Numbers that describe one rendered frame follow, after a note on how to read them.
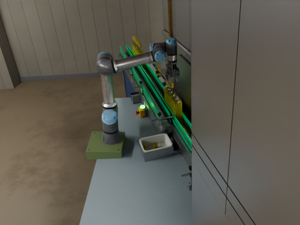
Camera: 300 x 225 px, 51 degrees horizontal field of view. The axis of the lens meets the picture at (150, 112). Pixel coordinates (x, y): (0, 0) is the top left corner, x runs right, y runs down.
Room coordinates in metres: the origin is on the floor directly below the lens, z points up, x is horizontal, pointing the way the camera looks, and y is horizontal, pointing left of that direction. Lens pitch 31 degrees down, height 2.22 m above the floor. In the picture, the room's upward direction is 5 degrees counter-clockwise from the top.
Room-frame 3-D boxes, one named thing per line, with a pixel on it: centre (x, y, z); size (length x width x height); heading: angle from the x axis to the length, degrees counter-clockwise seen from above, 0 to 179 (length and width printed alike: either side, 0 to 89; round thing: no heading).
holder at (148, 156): (1.88, -0.05, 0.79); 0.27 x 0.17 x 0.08; 103
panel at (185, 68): (1.93, -0.38, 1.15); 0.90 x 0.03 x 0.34; 13
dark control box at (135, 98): (2.68, 0.13, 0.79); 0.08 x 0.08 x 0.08; 13
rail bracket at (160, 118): (2.01, -0.09, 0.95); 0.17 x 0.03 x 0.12; 103
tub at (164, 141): (1.87, -0.02, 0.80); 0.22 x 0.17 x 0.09; 103
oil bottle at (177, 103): (2.05, -0.21, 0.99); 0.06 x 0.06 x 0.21; 13
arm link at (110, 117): (2.00, 0.31, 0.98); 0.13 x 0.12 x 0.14; 2
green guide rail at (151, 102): (2.89, 0.11, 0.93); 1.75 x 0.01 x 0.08; 13
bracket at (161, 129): (2.01, -0.11, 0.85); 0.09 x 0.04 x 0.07; 103
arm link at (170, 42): (2.14, -0.19, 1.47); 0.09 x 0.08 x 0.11; 92
